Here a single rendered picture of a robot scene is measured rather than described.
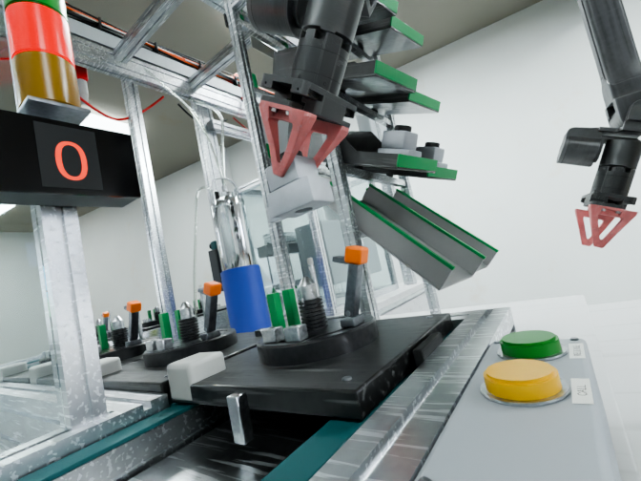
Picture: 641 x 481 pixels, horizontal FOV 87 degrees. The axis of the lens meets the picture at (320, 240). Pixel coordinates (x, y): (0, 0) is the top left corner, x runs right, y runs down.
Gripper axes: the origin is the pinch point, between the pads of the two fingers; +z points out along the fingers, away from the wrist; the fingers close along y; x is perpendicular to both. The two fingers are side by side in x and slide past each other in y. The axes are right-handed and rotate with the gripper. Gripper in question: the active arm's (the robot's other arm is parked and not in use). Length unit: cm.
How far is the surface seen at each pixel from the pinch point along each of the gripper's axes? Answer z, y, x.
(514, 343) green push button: 6.0, 3.4, 27.5
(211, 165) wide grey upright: 21, -80, -117
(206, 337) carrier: 27.1, 1.2, -7.0
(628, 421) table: 12.2, -9.2, 38.6
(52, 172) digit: 5.0, 20.3, -9.7
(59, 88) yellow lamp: -2.0, 18.6, -14.6
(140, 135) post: 13, -46, -123
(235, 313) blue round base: 63, -53, -53
